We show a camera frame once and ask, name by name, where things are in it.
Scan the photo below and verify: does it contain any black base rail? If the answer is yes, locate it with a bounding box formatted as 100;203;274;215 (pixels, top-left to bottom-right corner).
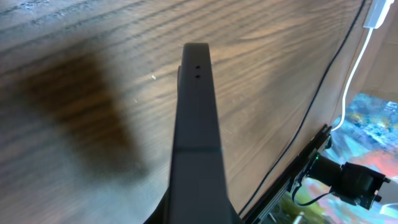
243;125;331;224

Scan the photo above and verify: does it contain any Samsung Galaxy smartphone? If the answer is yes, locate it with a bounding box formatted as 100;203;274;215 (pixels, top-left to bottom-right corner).
166;43;232;224

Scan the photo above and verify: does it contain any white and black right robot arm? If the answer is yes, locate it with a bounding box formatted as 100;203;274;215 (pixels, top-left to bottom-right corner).
292;154;391;210

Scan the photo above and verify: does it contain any white power strip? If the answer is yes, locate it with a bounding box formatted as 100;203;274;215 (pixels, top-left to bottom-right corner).
363;0;394;29

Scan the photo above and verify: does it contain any black USB charging cable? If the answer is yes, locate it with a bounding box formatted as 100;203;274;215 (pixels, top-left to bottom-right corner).
238;0;368;217

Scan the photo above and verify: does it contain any white power strip cord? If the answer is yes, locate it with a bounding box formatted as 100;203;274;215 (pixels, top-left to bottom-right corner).
330;27;374;132

